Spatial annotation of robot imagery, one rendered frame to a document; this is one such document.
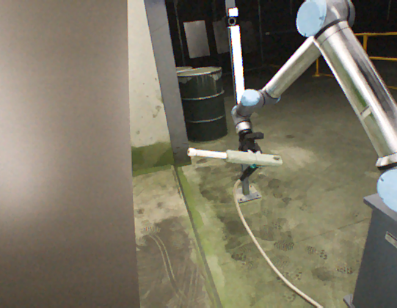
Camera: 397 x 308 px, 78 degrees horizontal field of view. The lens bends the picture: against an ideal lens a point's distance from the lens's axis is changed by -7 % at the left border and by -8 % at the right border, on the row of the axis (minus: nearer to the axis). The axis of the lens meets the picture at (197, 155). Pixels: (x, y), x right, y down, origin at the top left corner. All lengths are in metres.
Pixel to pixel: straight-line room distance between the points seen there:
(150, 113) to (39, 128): 2.26
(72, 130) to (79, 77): 0.08
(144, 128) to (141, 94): 0.34
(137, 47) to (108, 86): 2.18
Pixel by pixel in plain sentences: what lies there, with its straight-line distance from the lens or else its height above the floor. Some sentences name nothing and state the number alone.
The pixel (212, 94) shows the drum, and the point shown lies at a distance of 3.22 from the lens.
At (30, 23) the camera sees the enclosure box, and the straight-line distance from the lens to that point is 0.41.
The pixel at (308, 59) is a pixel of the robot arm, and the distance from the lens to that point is 1.21.
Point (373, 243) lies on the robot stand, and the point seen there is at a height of 0.46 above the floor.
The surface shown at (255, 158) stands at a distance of 1.23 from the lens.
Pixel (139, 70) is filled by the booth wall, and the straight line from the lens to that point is 2.58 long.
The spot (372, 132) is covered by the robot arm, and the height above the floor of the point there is 0.97.
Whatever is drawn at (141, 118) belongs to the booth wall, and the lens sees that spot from 2.66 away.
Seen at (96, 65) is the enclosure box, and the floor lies 1.28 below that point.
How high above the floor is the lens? 1.29
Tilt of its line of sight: 25 degrees down
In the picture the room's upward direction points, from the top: 9 degrees counter-clockwise
